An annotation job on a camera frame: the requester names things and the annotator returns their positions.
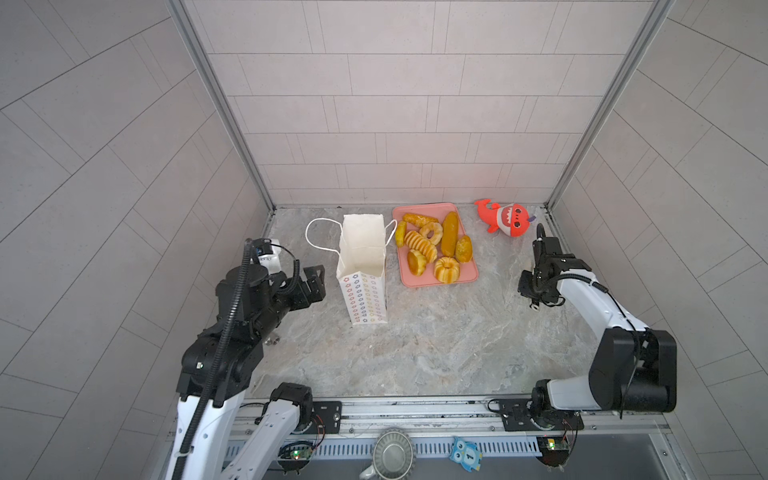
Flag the white printed paper bag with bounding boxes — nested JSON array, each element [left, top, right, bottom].
[[304, 214, 399, 326]]

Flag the fluted bundt cake bread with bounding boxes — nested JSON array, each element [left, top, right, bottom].
[[433, 257, 461, 284]]

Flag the long oval bread loaf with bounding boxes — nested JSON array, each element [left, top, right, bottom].
[[441, 211, 459, 257]]

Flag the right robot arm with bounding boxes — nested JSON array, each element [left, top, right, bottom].
[[518, 224, 677, 430]]

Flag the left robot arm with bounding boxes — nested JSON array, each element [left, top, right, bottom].
[[166, 238, 326, 479]]

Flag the small right bread roll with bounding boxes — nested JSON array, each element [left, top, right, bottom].
[[455, 235, 473, 263]]

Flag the round bun bread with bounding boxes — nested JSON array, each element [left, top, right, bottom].
[[407, 249, 428, 277]]

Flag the spiral twisted bread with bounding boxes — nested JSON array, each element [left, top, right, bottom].
[[405, 230, 438, 263]]

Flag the red shark plush toy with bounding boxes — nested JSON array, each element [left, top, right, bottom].
[[475, 199, 536, 237]]

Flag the pink plastic tray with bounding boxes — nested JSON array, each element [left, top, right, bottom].
[[392, 203, 478, 288]]

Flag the left circuit board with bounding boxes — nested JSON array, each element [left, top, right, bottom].
[[278, 440, 316, 461]]

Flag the circuit board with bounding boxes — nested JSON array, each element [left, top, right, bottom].
[[536, 437, 571, 468], [278, 440, 316, 461]]

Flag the right circuit board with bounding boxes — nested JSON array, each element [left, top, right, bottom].
[[536, 437, 571, 468]]

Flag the blue owl figure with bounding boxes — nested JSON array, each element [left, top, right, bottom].
[[450, 437, 483, 472]]

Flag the metal fluted tart mould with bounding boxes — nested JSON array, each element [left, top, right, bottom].
[[359, 429, 415, 480]]

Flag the ring donut bread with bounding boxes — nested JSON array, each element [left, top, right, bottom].
[[419, 222, 443, 246]]

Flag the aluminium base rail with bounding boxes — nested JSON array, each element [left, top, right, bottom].
[[289, 394, 670, 445]]

